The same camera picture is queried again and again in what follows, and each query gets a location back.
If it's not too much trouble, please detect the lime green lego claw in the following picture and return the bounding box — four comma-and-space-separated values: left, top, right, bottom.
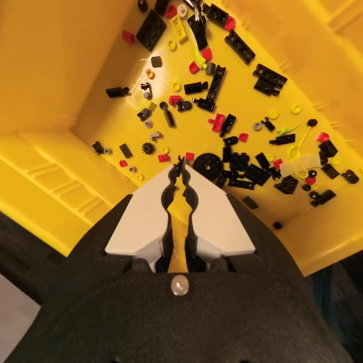
276, 124, 301, 135

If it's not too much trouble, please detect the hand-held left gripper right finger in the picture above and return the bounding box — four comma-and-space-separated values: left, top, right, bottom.
181, 164, 256, 270

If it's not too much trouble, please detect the pile of lego bricks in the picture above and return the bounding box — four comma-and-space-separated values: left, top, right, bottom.
91, 0, 359, 230

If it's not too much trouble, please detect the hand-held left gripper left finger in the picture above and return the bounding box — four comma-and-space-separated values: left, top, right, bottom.
104, 164, 178, 273

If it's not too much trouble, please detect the white tape strip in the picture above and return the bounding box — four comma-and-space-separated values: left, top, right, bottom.
279, 152, 321, 177

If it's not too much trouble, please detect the black round lego plate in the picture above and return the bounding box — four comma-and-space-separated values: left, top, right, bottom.
193, 153, 223, 180

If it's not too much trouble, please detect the yellow plastic bin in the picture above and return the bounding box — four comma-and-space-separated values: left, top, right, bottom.
0, 0, 363, 277

